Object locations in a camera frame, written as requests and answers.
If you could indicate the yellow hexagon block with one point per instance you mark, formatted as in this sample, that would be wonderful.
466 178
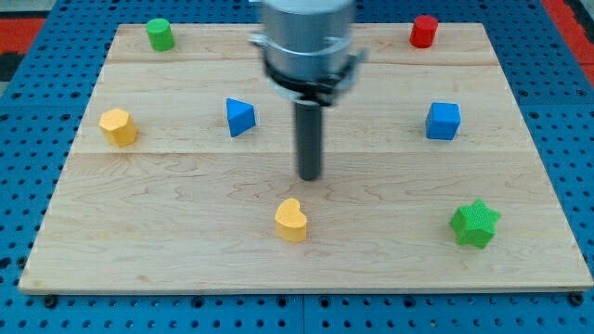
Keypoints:
117 125

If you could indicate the wooden board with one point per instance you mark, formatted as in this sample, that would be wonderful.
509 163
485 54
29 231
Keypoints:
189 210

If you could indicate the red cylinder block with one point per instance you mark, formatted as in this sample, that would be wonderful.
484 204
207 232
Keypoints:
423 31

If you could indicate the blue triangle block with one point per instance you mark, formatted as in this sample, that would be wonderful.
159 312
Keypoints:
240 116

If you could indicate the blue cube block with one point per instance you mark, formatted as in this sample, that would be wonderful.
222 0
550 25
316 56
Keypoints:
442 121

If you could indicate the yellow heart block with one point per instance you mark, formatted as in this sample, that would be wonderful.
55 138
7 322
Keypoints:
290 221

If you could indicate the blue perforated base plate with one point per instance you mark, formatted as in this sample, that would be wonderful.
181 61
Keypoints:
44 103

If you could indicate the green star block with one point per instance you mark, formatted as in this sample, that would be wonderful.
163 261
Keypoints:
475 224

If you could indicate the green cylinder block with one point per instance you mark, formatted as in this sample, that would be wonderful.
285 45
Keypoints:
160 34

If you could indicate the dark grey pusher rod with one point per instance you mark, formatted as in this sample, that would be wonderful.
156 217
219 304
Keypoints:
308 118

